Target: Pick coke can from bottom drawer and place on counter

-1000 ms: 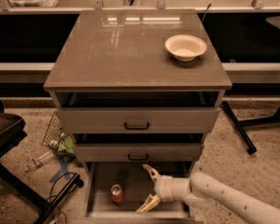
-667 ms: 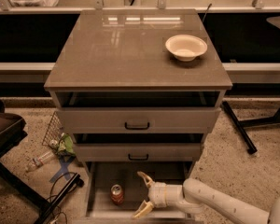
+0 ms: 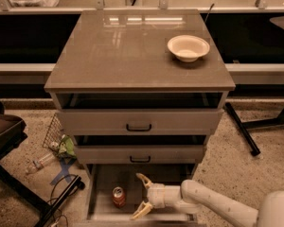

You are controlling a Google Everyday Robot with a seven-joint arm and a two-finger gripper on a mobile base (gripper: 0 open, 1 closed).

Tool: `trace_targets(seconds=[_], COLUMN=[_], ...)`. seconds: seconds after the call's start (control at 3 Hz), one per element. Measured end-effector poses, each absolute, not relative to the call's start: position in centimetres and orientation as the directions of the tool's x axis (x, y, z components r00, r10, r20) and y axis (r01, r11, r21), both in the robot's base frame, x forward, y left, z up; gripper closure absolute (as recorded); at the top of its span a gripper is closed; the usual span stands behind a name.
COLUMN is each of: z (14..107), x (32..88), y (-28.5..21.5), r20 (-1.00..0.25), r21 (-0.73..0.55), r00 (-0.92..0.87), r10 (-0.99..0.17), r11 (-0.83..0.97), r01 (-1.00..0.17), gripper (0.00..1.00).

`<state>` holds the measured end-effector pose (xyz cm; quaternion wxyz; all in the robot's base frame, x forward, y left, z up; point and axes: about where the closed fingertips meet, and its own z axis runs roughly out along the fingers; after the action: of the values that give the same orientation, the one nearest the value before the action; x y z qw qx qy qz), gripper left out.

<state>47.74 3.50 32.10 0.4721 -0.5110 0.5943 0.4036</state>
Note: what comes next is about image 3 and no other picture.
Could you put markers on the red coke can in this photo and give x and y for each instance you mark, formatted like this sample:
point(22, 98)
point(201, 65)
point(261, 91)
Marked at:
point(119, 197)

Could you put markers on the green chip bag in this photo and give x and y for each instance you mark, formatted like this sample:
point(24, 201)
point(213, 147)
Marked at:
point(64, 148)

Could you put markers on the black stand frame left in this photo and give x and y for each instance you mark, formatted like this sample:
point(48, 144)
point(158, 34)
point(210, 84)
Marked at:
point(47, 209)

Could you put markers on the middle drawer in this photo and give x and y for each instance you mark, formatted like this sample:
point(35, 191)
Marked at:
point(163, 149)

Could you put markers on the black stand leg right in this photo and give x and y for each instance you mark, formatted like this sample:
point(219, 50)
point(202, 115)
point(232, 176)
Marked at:
point(244, 127)

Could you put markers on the bottom drawer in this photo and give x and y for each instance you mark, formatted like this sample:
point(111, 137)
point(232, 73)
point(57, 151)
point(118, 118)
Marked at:
point(101, 211)

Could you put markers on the top drawer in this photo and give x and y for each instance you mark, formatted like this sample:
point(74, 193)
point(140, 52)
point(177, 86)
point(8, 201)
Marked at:
point(170, 113)

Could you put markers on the grey drawer cabinet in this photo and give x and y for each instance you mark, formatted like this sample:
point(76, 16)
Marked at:
point(127, 51)

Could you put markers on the white paper bowl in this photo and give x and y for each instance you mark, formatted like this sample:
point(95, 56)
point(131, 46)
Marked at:
point(187, 48)

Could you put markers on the black top drawer handle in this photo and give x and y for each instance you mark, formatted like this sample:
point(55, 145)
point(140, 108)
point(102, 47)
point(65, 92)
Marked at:
point(138, 128)

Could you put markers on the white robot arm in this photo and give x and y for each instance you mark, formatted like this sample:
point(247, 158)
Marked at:
point(190, 195)

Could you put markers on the clear plastic bottle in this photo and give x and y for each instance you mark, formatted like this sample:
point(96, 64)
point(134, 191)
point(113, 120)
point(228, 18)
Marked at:
point(40, 163)

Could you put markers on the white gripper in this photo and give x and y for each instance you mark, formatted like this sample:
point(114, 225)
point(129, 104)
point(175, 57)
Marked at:
point(155, 195)

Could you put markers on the black drawer handle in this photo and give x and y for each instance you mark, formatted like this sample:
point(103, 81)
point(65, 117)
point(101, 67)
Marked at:
point(138, 128)
point(143, 160)

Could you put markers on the drawer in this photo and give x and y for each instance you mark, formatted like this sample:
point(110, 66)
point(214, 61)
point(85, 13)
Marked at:
point(163, 149)
point(101, 211)
point(170, 113)

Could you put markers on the black middle drawer handle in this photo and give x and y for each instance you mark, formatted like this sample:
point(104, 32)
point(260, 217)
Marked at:
point(143, 160)

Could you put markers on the wire mesh basket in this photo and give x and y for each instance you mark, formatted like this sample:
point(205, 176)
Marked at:
point(54, 132)

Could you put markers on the dark chair seat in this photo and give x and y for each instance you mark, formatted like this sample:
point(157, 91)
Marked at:
point(11, 131)

